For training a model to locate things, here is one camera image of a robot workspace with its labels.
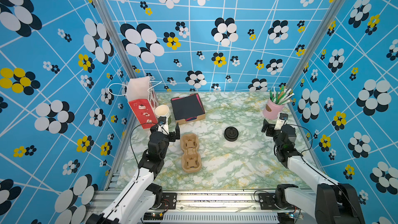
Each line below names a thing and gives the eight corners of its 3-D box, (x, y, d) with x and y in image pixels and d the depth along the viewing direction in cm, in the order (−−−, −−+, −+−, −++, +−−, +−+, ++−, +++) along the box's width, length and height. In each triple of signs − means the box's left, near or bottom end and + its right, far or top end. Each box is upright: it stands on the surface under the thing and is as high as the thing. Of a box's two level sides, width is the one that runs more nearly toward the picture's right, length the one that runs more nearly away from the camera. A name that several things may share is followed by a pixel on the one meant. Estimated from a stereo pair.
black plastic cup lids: (224, 141, 96) (225, 137, 93) (223, 130, 101) (224, 126, 98) (238, 141, 96) (239, 137, 93) (236, 130, 101) (237, 126, 98)
